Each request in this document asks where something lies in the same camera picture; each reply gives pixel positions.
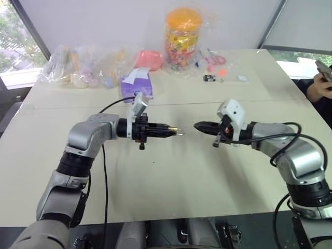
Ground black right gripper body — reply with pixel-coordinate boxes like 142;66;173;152
212;115;233;148

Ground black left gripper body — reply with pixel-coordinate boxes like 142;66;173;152
131;115;157;151

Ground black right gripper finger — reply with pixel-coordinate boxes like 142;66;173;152
193;121;221;129
195;128;221;135

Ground patterned mobile phone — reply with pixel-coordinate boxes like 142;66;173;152
314;60;332;82

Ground person's bare hand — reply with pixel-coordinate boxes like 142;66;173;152
313;73;332;92

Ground purple tissue box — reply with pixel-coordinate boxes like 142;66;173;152
120;67;154;101

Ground pink plastic bowl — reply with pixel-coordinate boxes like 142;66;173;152
133;50;164;72

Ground clear plastic bag of items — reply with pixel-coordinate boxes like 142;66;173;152
38;44;85;88
77;45;132;89

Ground candy jar with orange lid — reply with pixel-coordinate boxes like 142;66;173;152
164;7;203;71

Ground clear plastic bag around jar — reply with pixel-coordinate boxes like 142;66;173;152
161;4;217;76

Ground grey rounded shape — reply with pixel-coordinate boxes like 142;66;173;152
121;222;148;249
187;219;220;249

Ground person's dark clothing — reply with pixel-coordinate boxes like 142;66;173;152
295;77;332;124

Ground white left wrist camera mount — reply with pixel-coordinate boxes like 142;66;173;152
126;92;150;142

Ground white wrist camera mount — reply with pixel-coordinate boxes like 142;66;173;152
126;92;150;142
216;98;247;148

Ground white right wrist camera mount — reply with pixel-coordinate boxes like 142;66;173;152
216;98;247;148

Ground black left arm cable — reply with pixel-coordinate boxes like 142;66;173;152
99;95;137;225

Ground pink handled scissors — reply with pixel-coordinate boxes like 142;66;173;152
205;53;229;73

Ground black metal bracket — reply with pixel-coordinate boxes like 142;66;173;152
222;224;242;246
73;236;89;248

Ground dark window frame post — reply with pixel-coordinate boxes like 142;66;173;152
11;0;52;61

